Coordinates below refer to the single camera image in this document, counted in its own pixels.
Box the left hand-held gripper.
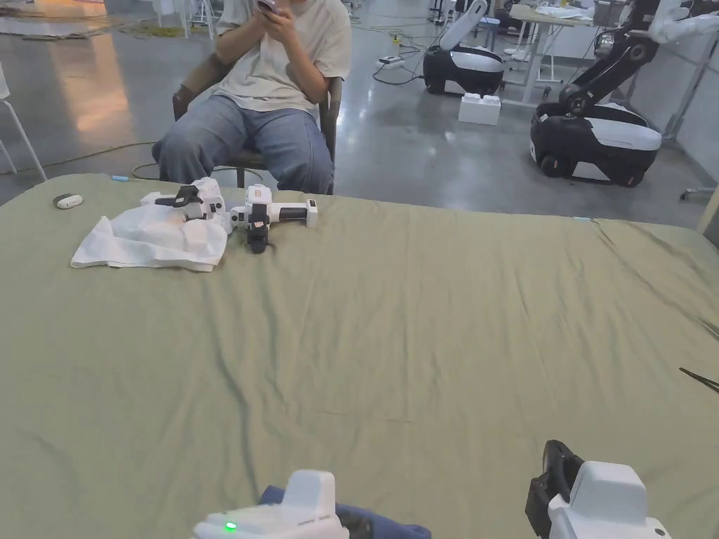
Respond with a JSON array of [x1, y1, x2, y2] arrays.
[[192, 470, 350, 539]]

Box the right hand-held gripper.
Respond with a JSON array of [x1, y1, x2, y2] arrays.
[[525, 439, 669, 539]]

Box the dark blue garment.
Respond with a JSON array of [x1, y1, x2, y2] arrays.
[[259, 484, 430, 539]]

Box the bed with pale green sheet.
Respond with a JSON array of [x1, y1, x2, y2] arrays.
[[0, 173, 719, 539]]

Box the spare white hand-held gripper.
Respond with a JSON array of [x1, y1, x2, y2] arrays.
[[229, 184, 319, 255], [140, 177, 229, 231]]

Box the white cloth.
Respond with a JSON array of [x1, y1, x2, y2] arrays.
[[70, 203, 229, 274]]

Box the white foam box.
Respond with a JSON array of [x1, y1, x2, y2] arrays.
[[457, 94, 503, 126]]

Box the brown chair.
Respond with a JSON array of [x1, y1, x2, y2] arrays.
[[172, 53, 344, 191]]

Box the white desk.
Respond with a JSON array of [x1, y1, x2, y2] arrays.
[[507, 2, 598, 106]]

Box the white chair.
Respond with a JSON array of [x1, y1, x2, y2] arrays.
[[0, 60, 48, 183]]

